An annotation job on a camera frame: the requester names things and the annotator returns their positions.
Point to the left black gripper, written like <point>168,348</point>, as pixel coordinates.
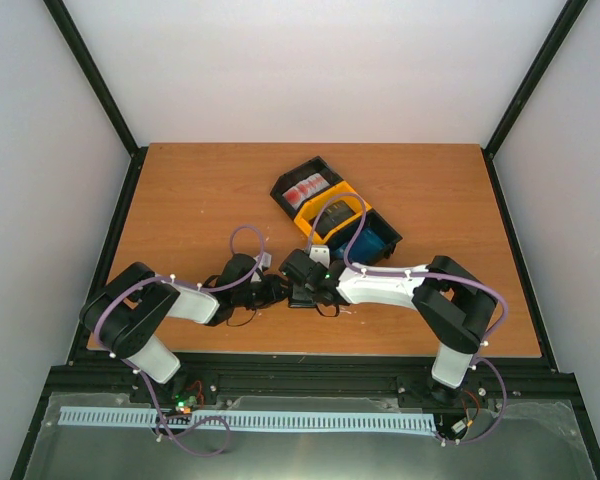
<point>273,292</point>

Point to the black bin with blue cards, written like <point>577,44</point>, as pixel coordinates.
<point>377,223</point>

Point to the black leather card holder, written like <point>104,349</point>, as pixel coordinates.
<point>301,302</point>

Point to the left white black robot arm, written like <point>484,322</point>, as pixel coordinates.
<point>124,315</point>

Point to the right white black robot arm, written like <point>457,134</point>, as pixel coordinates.
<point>454,304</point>

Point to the stack of blue cards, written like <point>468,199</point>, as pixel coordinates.
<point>368,247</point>

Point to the black card holders in bin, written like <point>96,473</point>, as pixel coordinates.
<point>332,217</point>

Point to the stack of red cards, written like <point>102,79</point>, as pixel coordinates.
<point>305,189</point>

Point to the black bin with red cards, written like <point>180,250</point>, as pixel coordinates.
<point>292,177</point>

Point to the yellow plastic bin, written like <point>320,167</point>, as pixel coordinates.
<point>306,218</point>

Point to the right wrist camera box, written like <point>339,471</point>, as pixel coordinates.
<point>301,270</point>

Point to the black aluminium frame rail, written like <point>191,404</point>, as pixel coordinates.
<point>241,374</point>

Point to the light blue slotted cable duct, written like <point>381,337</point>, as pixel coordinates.
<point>255,421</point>

